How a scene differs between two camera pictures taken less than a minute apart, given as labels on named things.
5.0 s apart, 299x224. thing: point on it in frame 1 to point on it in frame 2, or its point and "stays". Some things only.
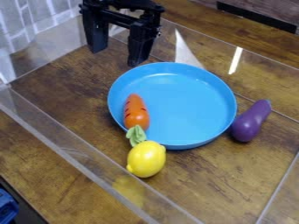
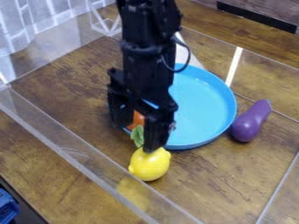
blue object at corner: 10,208 stays
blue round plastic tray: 191,102 stays
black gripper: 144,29 to 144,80
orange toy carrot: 135,119 stays
